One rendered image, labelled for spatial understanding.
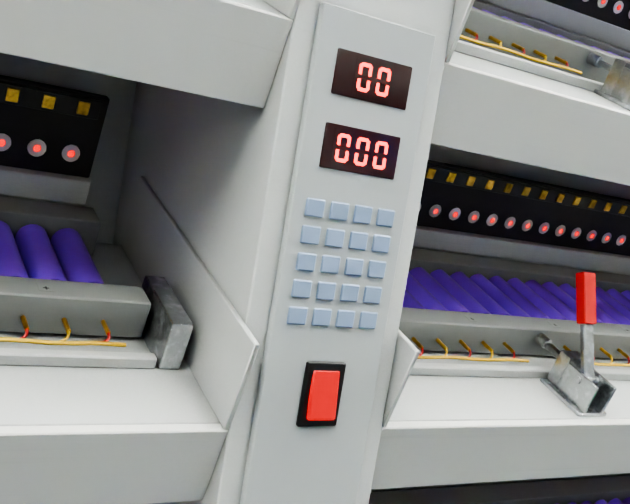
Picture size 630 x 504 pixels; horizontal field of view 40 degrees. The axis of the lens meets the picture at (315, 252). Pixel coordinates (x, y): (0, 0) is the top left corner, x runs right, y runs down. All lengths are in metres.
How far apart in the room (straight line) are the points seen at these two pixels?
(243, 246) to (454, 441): 0.18
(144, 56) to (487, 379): 0.32
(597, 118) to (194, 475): 0.32
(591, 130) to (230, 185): 0.23
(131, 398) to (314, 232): 0.12
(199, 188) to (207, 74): 0.09
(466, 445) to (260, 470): 0.14
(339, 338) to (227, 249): 0.07
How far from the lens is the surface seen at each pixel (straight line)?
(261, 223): 0.42
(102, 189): 0.60
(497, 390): 0.59
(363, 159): 0.44
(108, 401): 0.43
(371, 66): 0.44
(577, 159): 0.57
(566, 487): 0.87
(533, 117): 0.53
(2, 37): 0.39
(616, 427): 0.63
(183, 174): 0.51
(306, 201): 0.43
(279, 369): 0.44
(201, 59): 0.41
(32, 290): 0.46
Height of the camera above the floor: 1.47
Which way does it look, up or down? 4 degrees down
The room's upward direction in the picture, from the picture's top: 9 degrees clockwise
